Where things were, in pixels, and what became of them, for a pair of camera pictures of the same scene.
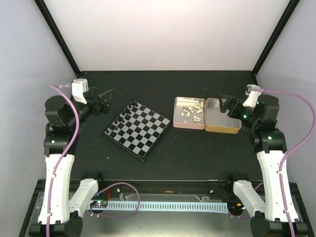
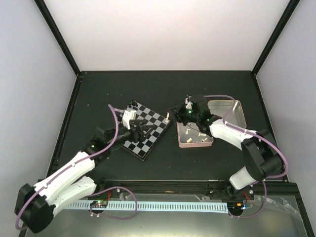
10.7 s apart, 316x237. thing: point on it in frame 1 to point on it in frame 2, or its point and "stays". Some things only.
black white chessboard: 138,130 stays
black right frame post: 275,37 stays
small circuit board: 99,204 stays
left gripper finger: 106,95 to 147,133
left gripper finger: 109,99 to 140,122
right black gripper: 237,103 to 177,116
